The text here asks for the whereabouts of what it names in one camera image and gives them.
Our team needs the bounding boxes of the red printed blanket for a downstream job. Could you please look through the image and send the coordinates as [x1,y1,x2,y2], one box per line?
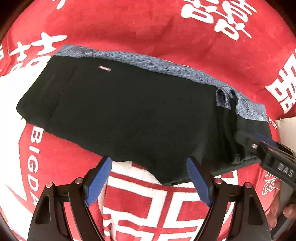
[0,0,296,241]

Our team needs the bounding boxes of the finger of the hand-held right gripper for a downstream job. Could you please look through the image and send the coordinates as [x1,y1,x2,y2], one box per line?
[254,133,296,158]
[235,130,267,163]

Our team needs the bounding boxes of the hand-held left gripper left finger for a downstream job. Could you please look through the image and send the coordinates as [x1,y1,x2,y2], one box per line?
[28,156,113,241]

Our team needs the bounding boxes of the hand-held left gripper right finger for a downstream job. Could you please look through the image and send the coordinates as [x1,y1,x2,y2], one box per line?
[186,156,271,241]

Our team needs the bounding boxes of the person's right hand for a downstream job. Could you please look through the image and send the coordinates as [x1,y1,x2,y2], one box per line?
[268,184,296,230]

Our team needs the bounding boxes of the black pants with blue trim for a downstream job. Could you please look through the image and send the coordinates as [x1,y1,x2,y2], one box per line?
[16,44,273,187]

